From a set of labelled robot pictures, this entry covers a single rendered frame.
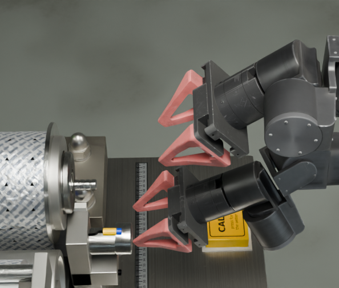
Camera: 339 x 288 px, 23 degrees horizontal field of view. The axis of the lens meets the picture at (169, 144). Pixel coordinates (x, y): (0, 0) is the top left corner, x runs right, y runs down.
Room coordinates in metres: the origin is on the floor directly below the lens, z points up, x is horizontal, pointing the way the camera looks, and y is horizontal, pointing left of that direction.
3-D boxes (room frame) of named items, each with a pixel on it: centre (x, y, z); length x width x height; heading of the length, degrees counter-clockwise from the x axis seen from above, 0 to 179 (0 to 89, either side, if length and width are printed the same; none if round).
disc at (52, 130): (0.61, 0.14, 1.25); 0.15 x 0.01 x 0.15; 1
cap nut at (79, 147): (0.83, 0.14, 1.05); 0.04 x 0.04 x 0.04
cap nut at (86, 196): (0.74, 0.13, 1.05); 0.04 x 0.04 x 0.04
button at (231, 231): (0.77, -0.09, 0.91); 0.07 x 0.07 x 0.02; 1
